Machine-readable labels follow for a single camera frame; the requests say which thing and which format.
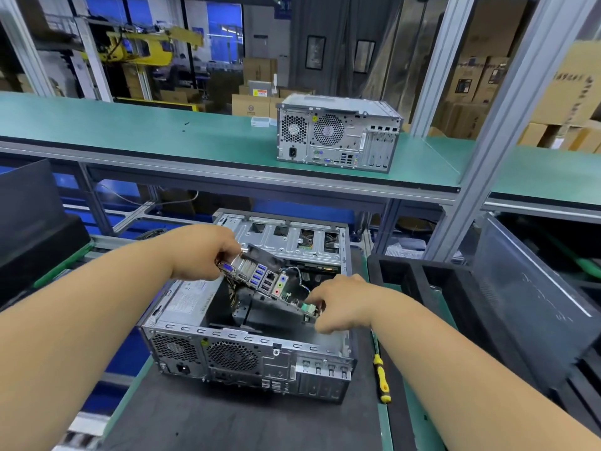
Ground stack of cardboard boxes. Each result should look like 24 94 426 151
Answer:
427 0 601 154

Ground person's right hand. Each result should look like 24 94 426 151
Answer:
305 273 388 334

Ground dark metal frame leg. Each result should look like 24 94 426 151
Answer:
75 162 118 236

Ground white plastic bags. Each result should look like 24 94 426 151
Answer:
385 234 433 259

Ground yellow handled screwdriver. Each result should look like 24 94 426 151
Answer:
372 352 393 405

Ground yellow machine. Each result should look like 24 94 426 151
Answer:
98 26 206 71

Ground person's left forearm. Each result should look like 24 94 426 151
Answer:
0 241 180 451

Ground green upper shelf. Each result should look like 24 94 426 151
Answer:
0 91 601 222

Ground brown cardboard box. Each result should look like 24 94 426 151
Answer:
230 56 306 120

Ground silver power supply unit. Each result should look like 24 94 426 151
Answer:
167 279 222 325

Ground grey side panel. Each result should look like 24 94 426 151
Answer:
470 215 601 391

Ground green motherboard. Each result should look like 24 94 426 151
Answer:
218 244 322 325

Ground silver backed desktop computer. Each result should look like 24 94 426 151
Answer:
275 93 405 175

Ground grey computer case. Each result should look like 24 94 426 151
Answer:
136 209 358 405

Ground grey roller conveyor rail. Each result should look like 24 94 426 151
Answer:
89 234 152 254

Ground person's left hand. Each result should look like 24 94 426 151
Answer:
160 224 244 281

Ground person's right forearm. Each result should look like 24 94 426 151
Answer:
371 286 601 451

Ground aluminium frame post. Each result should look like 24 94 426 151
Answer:
408 0 477 139
424 0 601 262

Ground empty black foam tray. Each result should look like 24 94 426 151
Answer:
368 253 601 451

